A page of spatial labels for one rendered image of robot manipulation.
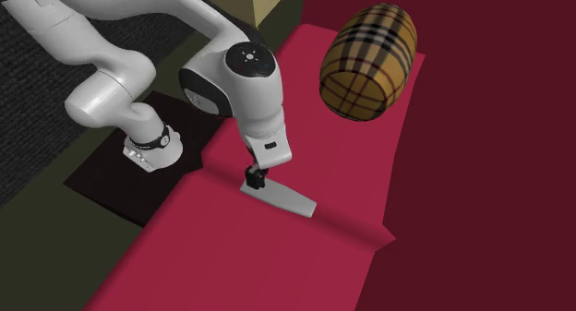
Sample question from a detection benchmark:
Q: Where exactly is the dark robot stand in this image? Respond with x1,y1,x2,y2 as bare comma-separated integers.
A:
63,90,227,228

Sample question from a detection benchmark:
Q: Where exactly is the tan box furniture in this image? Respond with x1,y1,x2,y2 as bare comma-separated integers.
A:
188,0,292,30

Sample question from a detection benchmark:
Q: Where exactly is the tan plaid cylinder pillow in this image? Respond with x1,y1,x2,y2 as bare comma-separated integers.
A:
318,3,419,123

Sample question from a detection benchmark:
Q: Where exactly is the red sofa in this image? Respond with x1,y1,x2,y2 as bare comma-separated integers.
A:
82,0,576,311

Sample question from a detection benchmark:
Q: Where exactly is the grey flat remote control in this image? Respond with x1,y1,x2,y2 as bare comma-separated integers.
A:
239,177,318,220

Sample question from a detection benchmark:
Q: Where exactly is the dark grey rug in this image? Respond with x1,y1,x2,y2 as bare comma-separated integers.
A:
0,4,196,209

